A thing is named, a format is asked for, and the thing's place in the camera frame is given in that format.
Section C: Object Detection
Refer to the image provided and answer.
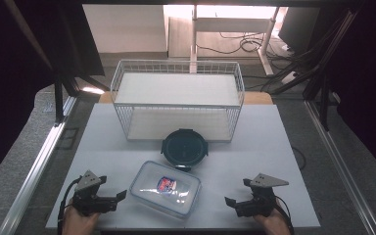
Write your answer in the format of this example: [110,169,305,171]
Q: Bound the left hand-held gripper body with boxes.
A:
[71,169,118,217]

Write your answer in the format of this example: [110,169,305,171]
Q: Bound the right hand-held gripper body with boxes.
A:
[235,172,290,218]

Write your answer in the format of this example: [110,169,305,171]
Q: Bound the clear rectangular food container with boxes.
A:
[128,160,202,219]

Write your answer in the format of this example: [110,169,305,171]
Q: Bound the white wire shelf rack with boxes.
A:
[110,59,245,143]

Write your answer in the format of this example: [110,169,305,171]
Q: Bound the person's left hand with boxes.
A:
[62,204,102,235]

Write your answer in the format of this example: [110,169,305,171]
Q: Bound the person's right hand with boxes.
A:
[253,209,292,235]

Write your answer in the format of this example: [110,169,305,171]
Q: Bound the dark round food container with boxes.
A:
[160,128,210,172]

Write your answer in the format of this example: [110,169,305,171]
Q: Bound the wooden board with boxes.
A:
[97,90,274,106]

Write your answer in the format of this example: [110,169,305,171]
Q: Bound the black metal stand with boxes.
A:
[303,9,364,132]
[52,72,111,127]

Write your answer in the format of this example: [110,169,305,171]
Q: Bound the black curtain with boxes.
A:
[0,0,106,191]
[322,0,376,185]

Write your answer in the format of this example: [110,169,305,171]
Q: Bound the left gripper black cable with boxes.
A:
[57,175,82,235]

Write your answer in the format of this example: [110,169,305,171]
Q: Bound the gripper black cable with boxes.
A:
[57,175,82,235]
[273,194,296,235]

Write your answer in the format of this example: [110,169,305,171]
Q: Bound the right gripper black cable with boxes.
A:
[273,194,296,235]

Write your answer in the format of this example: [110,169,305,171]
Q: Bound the thin black floor cable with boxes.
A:
[290,146,307,171]

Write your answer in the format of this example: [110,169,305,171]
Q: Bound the aluminium rail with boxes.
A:
[0,96,78,235]
[304,99,376,235]

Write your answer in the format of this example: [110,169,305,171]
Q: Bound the bundle of black cables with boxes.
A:
[260,42,328,96]

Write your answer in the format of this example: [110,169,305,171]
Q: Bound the black cables under desk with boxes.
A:
[196,30,266,56]

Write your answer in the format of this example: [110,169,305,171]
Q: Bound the white desk frame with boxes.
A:
[189,4,281,76]

